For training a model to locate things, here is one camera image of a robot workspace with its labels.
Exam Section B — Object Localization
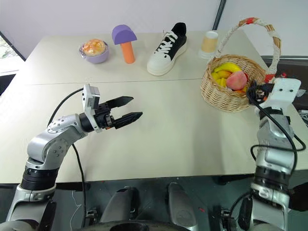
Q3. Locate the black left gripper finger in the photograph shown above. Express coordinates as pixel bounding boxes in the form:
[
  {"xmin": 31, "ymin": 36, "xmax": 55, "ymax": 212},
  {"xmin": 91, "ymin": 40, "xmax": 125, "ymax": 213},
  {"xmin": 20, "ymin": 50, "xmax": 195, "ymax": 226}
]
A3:
[
  {"xmin": 113, "ymin": 111, "xmax": 143, "ymax": 129},
  {"xmin": 105, "ymin": 96, "xmax": 134, "ymax": 109}
]

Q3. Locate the yellow banana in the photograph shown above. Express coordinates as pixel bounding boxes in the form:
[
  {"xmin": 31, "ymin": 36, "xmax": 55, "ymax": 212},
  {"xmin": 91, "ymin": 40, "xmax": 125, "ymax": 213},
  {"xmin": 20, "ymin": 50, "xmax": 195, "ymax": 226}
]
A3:
[{"xmin": 211, "ymin": 62, "xmax": 244, "ymax": 76}]

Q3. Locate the black post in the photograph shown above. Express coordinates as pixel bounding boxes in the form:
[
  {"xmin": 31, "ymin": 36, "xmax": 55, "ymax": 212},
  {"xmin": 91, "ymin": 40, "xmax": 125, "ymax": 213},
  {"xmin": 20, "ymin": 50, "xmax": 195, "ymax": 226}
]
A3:
[{"xmin": 212, "ymin": 0, "xmax": 228, "ymax": 31}]

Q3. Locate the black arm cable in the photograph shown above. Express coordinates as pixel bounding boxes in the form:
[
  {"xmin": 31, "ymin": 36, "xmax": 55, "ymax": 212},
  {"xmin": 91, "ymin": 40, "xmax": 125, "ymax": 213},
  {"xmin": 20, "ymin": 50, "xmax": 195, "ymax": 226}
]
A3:
[
  {"xmin": 249, "ymin": 95, "xmax": 305, "ymax": 174},
  {"xmin": 47, "ymin": 88, "xmax": 87, "ymax": 228}
]

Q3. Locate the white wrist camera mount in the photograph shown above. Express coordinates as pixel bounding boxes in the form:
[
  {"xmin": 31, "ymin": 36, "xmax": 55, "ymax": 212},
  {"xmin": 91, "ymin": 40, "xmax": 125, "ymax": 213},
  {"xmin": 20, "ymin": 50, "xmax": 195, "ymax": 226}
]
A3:
[
  {"xmin": 263, "ymin": 78, "xmax": 302, "ymax": 114},
  {"xmin": 81, "ymin": 83, "xmax": 101, "ymax": 134}
]

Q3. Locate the yellow orange mango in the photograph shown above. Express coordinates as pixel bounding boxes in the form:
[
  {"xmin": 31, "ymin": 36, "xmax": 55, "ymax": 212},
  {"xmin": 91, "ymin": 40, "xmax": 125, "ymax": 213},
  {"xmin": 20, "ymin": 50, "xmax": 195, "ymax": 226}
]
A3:
[{"xmin": 211, "ymin": 70, "xmax": 232, "ymax": 89}]

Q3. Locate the pink peach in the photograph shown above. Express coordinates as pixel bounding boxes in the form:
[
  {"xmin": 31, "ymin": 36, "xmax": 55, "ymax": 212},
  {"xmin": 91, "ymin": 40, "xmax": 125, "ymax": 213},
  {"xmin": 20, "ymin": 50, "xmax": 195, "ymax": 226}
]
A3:
[{"xmin": 226, "ymin": 71, "xmax": 248, "ymax": 91}]

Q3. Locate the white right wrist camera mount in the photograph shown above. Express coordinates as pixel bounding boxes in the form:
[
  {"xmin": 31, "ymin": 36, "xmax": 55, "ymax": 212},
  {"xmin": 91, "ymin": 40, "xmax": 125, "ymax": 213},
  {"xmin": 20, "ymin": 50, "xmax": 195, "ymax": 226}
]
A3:
[{"xmin": 263, "ymin": 78, "xmax": 302, "ymax": 114}]

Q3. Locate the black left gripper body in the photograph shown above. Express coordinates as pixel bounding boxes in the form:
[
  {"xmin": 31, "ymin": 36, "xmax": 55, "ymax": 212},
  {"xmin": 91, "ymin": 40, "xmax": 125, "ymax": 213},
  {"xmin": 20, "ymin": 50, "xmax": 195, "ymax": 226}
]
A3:
[{"xmin": 93, "ymin": 102, "xmax": 117, "ymax": 130}]

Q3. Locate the purple orange mushroom block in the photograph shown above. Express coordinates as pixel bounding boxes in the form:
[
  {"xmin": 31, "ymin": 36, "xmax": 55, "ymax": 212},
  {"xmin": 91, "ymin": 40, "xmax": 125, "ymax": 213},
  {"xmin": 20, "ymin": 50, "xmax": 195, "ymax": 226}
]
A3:
[{"xmin": 111, "ymin": 24, "xmax": 138, "ymax": 64}]

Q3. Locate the wicker basket with handle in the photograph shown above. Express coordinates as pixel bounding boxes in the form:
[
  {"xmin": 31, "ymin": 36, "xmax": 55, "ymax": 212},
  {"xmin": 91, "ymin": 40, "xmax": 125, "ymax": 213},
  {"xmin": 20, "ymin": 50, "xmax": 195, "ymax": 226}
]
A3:
[{"xmin": 200, "ymin": 16, "xmax": 282, "ymax": 113}]

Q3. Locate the purple bowl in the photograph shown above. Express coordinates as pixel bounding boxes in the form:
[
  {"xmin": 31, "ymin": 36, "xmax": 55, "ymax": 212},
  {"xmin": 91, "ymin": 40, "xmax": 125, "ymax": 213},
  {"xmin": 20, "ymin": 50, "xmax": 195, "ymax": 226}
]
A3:
[{"xmin": 80, "ymin": 40, "xmax": 112, "ymax": 64}]

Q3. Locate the black framed window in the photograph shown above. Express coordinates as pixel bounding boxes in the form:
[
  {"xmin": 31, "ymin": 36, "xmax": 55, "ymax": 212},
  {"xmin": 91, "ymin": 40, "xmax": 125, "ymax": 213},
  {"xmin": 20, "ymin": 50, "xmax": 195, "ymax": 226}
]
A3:
[{"xmin": 0, "ymin": 30, "xmax": 26, "ymax": 97}]

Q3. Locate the plastic wrapped bread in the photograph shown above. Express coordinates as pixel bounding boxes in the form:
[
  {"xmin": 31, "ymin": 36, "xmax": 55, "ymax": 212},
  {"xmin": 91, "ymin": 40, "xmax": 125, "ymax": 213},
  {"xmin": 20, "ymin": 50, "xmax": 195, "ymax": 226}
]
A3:
[{"xmin": 79, "ymin": 38, "xmax": 108, "ymax": 58}]

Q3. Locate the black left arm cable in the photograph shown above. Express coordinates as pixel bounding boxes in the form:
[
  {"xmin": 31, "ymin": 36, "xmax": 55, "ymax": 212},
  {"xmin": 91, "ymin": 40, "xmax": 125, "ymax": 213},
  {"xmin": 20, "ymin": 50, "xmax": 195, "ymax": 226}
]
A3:
[{"xmin": 47, "ymin": 88, "xmax": 87, "ymax": 228}]

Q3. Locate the white black sneaker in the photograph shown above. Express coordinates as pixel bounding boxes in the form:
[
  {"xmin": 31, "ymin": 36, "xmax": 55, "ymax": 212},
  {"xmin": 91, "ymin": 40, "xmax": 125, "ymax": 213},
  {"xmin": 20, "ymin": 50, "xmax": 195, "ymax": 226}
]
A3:
[{"xmin": 146, "ymin": 22, "xmax": 188, "ymax": 77}]

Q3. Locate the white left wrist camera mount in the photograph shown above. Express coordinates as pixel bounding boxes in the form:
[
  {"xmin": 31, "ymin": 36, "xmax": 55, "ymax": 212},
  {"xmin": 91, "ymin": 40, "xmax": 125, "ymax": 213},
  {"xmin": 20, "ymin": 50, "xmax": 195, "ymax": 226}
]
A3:
[{"xmin": 81, "ymin": 83, "xmax": 101, "ymax": 134}]

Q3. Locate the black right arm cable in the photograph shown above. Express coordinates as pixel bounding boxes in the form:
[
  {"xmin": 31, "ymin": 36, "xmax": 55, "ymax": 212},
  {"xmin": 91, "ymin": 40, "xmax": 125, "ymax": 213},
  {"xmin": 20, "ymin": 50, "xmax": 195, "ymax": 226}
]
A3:
[{"xmin": 249, "ymin": 95, "xmax": 305, "ymax": 174}]

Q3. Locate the tan paper cup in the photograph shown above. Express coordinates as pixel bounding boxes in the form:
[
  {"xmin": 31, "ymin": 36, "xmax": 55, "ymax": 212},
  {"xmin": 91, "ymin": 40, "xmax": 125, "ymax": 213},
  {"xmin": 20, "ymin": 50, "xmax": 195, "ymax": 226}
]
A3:
[{"xmin": 197, "ymin": 30, "xmax": 219, "ymax": 60}]

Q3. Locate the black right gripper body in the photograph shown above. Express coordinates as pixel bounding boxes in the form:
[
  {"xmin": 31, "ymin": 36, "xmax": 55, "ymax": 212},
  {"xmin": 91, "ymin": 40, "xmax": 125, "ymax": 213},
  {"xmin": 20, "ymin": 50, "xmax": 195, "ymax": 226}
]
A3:
[{"xmin": 255, "ymin": 82, "xmax": 275, "ymax": 102}]

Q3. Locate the dark grey rounded shape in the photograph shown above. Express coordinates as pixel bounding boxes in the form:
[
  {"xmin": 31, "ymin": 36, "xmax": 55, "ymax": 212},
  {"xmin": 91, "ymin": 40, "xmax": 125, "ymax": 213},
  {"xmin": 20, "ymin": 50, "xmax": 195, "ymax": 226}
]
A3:
[
  {"xmin": 167, "ymin": 182, "xmax": 202, "ymax": 228},
  {"xmin": 99, "ymin": 186, "xmax": 141, "ymax": 224}
]

